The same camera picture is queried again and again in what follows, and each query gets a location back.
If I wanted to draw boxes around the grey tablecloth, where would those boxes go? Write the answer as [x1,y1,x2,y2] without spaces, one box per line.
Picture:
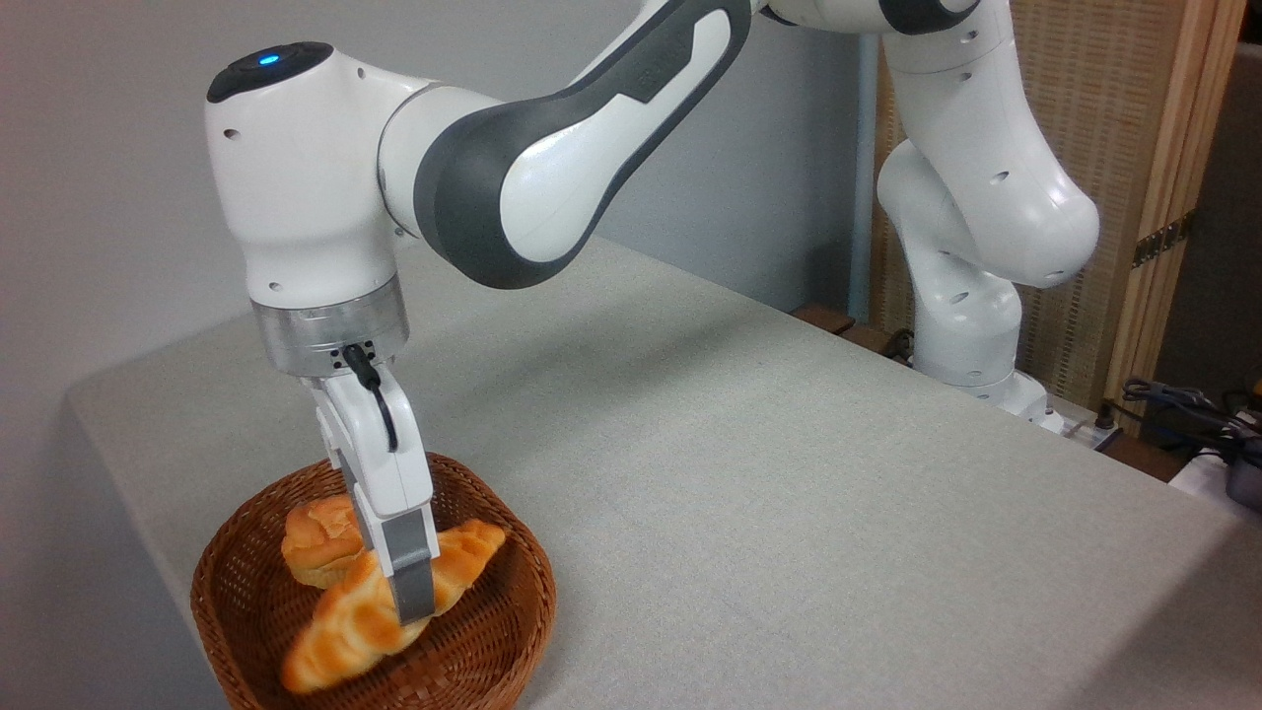
[64,232,1262,710]

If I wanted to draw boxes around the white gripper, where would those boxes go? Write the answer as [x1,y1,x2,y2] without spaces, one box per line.
[308,367,441,626]

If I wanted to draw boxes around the long braided bread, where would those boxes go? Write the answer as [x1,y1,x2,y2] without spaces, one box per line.
[279,519,508,696]

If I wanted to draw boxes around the brown wicker basket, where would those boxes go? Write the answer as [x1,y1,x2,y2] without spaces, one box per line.
[190,452,558,710]

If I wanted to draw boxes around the round puff bread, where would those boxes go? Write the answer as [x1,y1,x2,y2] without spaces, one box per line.
[281,495,369,591]

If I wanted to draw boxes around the bundle of dark cables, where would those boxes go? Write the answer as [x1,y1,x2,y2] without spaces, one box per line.
[1121,378,1262,447]

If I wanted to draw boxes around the brown wooden board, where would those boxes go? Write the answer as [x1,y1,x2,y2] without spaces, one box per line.
[789,303,859,337]

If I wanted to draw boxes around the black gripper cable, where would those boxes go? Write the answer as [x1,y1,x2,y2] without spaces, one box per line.
[340,345,399,454]

